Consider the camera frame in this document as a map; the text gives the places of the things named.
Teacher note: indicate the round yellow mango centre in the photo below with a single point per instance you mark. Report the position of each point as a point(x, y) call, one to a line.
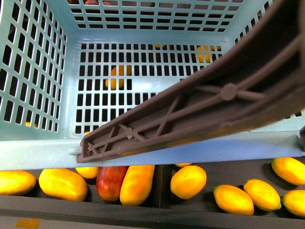
point(188, 182)

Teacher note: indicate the brown plastic basket handle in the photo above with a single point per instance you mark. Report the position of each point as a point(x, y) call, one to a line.
point(261, 80)

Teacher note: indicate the teal plastic shopping basket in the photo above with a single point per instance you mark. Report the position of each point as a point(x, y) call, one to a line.
point(67, 68)

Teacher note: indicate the yellow mango lower right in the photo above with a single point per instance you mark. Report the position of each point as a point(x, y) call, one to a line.
point(233, 200)

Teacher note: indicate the yellow mango right edge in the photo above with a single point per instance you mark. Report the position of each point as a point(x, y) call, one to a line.
point(294, 202)

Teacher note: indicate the red mango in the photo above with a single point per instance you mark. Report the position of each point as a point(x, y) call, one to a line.
point(109, 182)

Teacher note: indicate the long yellow mango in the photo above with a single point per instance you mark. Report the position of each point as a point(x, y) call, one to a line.
point(136, 185)

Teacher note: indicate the yellow mango right middle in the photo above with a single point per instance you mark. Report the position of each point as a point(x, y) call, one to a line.
point(263, 195)

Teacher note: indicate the yellow mango far left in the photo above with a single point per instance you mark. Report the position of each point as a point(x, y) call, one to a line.
point(16, 183)

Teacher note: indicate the yellow mango top right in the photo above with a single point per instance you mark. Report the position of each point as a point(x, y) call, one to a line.
point(290, 170)

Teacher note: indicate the small yellow mango behind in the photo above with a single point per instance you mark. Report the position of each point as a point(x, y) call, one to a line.
point(87, 172)

